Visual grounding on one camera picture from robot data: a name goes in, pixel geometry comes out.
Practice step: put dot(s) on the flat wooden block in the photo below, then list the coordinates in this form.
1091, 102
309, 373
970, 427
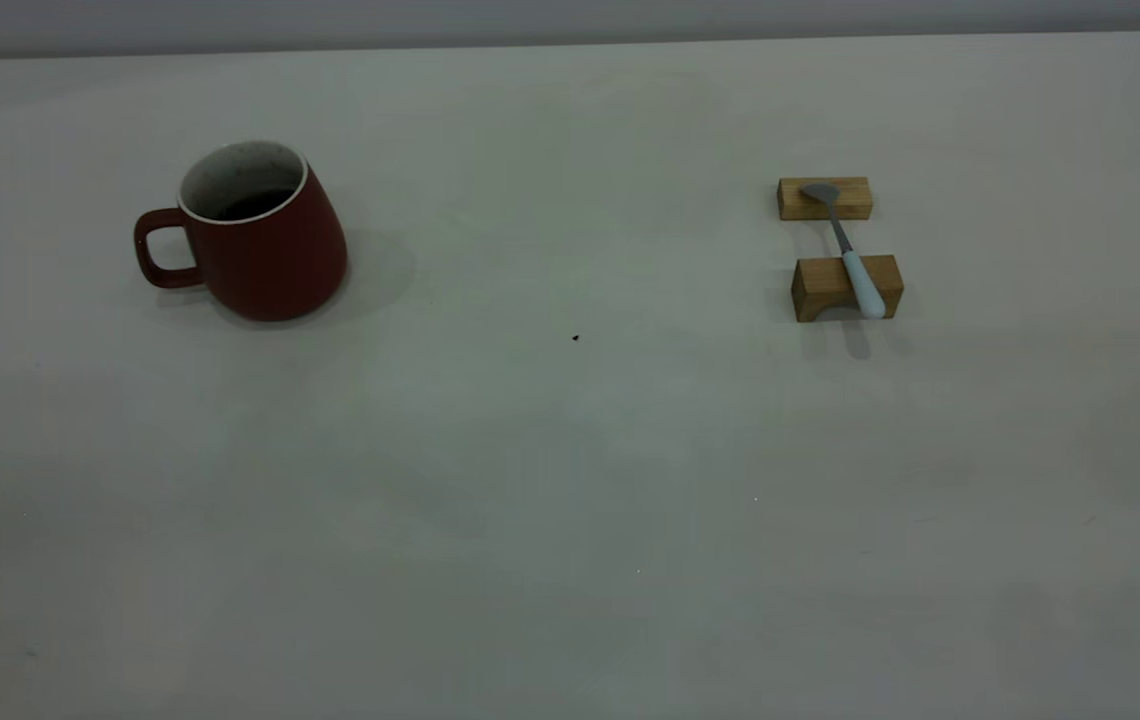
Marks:
855, 200

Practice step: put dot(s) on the arched wooden block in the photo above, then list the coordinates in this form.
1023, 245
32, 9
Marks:
815, 280

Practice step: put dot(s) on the red ceramic mug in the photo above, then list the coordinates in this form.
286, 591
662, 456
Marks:
270, 260

